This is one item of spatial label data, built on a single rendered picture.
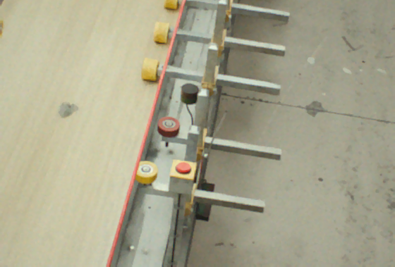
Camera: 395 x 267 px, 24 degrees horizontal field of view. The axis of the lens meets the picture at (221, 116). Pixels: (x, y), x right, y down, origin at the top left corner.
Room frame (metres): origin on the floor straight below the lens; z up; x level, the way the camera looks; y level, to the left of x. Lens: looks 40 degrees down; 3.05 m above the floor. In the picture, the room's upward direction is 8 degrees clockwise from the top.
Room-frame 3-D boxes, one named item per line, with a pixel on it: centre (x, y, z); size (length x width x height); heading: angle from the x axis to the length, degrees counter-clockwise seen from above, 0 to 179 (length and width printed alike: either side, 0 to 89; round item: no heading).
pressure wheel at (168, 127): (2.47, 0.18, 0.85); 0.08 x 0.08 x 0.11
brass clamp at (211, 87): (2.70, 0.06, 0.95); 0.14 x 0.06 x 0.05; 178
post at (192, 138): (2.18, 0.08, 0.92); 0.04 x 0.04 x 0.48; 88
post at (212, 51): (2.68, 0.07, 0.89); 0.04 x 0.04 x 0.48; 88
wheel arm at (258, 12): (3.22, 0.03, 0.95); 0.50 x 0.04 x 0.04; 88
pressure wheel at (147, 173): (2.22, 0.23, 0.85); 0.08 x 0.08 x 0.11
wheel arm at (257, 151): (2.47, -0.02, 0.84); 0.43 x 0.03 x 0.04; 88
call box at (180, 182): (1.92, 0.09, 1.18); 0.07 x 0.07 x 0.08; 88
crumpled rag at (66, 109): (2.47, 0.55, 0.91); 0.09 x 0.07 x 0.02; 154
